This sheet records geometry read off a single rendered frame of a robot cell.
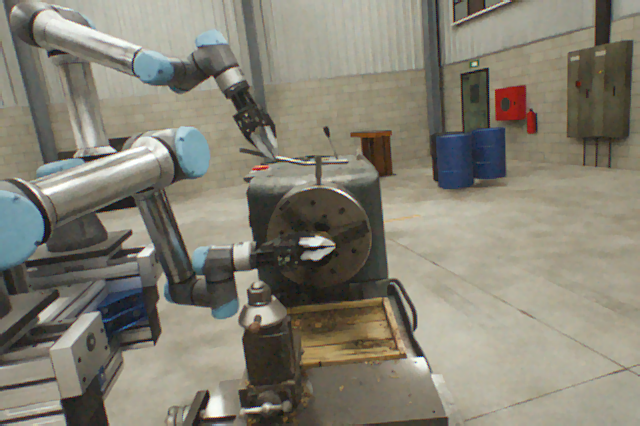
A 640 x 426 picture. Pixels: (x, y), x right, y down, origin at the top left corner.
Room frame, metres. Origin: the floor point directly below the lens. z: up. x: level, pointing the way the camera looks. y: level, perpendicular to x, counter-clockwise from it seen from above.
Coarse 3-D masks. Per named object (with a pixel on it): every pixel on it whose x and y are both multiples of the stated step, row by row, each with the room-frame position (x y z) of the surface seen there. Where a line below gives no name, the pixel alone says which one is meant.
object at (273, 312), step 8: (272, 296) 0.67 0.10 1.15; (248, 304) 0.64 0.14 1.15; (264, 304) 0.64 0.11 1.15; (272, 304) 0.64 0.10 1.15; (280, 304) 0.66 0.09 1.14; (240, 312) 0.65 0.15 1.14; (248, 312) 0.63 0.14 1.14; (256, 312) 0.63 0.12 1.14; (264, 312) 0.63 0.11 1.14; (272, 312) 0.63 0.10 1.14; (280, 312) 0.64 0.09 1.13; (240, 320) 0.63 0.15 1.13; (248, 320) 0.62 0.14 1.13; (264, 320) 0.62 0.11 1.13; (272, 320) 0.62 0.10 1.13; (280, 320) 0.63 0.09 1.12
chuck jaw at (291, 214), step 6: (282, 204) 1.24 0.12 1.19; (288, 204) 1.23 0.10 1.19; (282, 210) 1.23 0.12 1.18; (288, 210) 1.19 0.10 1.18; (294, 210) 1.19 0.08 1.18; (282, 216) 1.19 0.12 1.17; (288, 216) 1.19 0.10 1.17; (294, 216) 1.19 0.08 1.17; (300, 216) 1.19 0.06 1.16; (288, 222) 1.19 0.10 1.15; (294, 222) 1.19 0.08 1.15; (300, 222) 1.17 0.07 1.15; (306, 222) 1.18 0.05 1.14; (294, 228) 1.17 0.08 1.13; (300, 228) 1.17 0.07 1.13; (306, 228) 1.15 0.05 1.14; (312, 228) 1.18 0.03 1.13
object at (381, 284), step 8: (376, 280) 1.38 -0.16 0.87; (384, 280) 1.38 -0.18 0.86; (296, 288) 1.39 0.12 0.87; (320, 288) 1.38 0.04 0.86; (328, 288) 1.38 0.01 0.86; (336, 288) 1.38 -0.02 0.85; (344, 288) 1.38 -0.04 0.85; (360, 288) 1.37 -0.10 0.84; (384, 288) 1.37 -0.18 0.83; (320, 296) 1.38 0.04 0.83; (328, 296) 1.38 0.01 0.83; (336, 296) 1.38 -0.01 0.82; (384, 296) 1.38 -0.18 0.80
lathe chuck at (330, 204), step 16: (304, 192) 1.23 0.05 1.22; (320, 192) 1.23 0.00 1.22; (336, 192) 1.22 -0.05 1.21; (304, 208) 1.23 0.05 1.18; (320, 208) 1.23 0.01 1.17; (336, 208) 1.22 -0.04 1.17; (352, 208) 1.22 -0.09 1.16; (272, 224) 1.23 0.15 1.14; (288, 224) 1.23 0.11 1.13; (336, 224) 1.22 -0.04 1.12; (368, 224) 1.25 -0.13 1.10; (368, 240) 1.22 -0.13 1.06; (336, 256) 1.23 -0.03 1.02; (352, 256) 1.22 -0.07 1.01; (288, 272) 1.23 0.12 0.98; (320, 272) 1.23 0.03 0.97; (336, 272) 1.23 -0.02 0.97; (352, 272) 1.22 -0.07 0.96
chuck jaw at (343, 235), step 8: (352, 224) 1.21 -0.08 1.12; (360, 224) 1.19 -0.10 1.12; (328, 232) 1.20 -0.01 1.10; (336, 232) 1.17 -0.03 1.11; (344, 232) 1.16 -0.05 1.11; (352, 232) 1.18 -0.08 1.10; (360, 232) 1.18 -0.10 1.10; (336, 240) 1.15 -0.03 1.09; (344, 240) 1.17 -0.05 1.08; (352, 240) 1.18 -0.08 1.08
